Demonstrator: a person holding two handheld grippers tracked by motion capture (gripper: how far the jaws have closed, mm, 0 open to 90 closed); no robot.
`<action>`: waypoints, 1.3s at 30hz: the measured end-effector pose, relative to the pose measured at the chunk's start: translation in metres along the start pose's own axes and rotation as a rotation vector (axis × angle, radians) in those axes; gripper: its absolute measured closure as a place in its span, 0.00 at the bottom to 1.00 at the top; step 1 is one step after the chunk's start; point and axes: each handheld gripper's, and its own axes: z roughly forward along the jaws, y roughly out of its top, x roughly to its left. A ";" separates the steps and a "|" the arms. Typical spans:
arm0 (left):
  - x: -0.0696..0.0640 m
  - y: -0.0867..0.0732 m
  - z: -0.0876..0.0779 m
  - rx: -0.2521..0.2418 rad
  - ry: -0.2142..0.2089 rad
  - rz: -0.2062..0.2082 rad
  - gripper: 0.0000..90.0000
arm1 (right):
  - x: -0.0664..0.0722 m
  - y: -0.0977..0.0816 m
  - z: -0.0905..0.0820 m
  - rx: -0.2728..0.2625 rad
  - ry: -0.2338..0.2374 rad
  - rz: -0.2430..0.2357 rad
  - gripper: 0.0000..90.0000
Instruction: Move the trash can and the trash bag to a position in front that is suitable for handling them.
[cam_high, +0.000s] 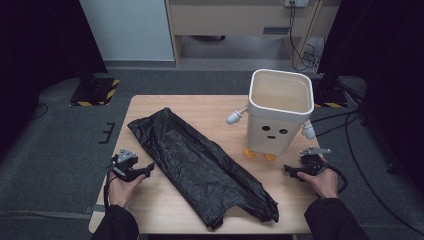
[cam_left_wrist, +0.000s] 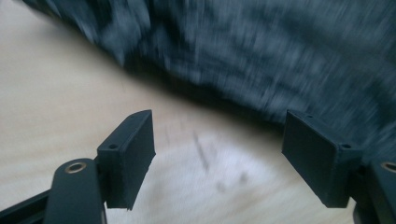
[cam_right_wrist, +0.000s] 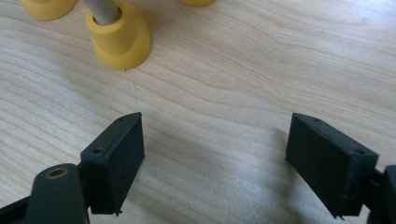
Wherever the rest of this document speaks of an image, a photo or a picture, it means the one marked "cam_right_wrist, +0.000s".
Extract white face trash bin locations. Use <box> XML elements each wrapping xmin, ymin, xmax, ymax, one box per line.
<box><xmin>18</xmin><ymin>0</ymin><xmax>217</xmax><ymax>72</ymax></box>

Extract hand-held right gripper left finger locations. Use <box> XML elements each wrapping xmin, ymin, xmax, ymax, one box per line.
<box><xmin>79</xmin><ymin>111</ymin><xmax>146</xmax><ymax>217</ymax></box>

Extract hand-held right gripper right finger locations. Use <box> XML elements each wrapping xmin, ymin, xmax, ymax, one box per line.
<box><xmin>285</xmin><ymin>112</ymin><xmax>380</xmax><ymax>219</ymax></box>

